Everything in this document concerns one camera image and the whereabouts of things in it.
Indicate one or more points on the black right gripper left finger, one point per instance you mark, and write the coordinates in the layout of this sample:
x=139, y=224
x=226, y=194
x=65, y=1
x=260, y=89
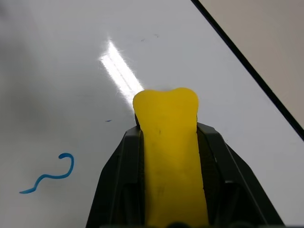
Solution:
x=118, y=180

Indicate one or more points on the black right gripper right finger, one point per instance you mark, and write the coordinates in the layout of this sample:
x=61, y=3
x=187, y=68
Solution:
x=228, y=180

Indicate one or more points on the yellow foam eraser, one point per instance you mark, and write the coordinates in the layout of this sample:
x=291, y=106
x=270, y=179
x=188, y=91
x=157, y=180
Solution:
x=172, y=147

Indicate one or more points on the blue marker squiggle drawing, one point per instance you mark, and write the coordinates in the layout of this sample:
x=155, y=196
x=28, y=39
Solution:
x=52, y=175

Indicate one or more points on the whiteboard with black frame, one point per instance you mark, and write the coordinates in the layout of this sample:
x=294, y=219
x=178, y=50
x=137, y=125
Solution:
x=71, y=71

